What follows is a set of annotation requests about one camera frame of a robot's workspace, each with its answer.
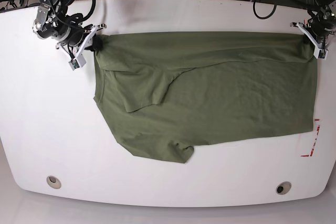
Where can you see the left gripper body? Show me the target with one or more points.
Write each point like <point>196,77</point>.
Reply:
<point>319,29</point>

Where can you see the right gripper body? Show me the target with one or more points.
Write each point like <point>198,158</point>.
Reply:
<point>72,38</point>

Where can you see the green T-shirt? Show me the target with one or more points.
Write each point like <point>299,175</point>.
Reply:
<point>163,94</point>

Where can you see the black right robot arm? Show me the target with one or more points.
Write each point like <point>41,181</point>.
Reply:
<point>60,8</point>

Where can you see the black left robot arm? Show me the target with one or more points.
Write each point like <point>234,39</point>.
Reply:
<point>318,5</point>

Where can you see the red tape marking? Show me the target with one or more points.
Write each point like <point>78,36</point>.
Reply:
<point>307,141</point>

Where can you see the left table grommet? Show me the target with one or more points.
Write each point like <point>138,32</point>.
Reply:
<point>53,182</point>

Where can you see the table grommet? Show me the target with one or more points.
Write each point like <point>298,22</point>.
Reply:
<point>53,182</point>
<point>283,188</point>

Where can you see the right table grommet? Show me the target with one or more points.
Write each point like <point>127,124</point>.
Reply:
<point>283,188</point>

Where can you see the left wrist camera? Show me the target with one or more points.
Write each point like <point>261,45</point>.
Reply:
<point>320,53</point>

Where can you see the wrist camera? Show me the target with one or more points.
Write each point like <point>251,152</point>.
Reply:
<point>77,62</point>
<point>320,53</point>

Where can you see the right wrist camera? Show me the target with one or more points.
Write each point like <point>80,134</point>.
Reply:
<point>77,62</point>

